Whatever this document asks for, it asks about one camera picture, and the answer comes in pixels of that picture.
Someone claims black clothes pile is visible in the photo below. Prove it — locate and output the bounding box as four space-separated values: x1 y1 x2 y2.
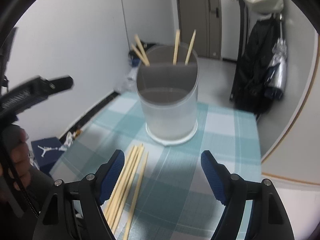
127 41 157 67

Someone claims silver folded umbrella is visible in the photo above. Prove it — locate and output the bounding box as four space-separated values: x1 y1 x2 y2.
265 14 287 101

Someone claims black hanging jacket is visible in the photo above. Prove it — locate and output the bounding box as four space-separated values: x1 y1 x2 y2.
230 16 280 115

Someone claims teal plaid tablecloth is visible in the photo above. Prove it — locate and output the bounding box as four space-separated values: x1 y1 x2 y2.
50 93 261 239

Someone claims person's left hand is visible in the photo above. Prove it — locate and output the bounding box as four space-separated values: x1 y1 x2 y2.
10 128 31 188

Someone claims leftmost chopstick in holder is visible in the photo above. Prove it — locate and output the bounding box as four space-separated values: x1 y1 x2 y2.
131 44 150 66

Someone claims chopstick in holder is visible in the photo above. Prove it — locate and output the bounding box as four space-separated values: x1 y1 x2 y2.
184 29 196 65
131 44 150 66
172 29 180 66
134 34 147 57

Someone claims dark blue jordan box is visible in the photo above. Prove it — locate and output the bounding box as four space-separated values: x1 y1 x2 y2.
31 137 66 176

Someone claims grey door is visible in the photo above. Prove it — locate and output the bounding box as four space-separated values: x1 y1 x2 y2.
177 0 222 60

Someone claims white cylindrical utensil holder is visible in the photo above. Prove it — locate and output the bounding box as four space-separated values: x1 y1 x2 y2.
136 43 199 146

